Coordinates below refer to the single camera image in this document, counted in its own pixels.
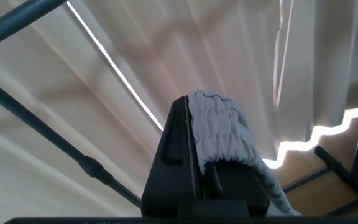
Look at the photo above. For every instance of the black clothes rack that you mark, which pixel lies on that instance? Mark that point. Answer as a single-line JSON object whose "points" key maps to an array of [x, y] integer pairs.
{"points": [[17, 20]]}

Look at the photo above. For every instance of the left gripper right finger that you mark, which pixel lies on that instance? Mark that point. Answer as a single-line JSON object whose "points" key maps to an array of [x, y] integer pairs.
{"points": [[238, 189]]}

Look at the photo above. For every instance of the beige curtain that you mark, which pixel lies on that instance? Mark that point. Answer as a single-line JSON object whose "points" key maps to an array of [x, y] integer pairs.
{"points": [[197, 46]]}

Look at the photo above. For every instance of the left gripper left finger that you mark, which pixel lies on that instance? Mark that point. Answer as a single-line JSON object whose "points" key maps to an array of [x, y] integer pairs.
{"points": [[172, 186]]}

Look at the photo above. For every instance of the pale grey shorts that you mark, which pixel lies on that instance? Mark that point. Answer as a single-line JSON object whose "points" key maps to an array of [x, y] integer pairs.
{"points": [[219, 130]]}

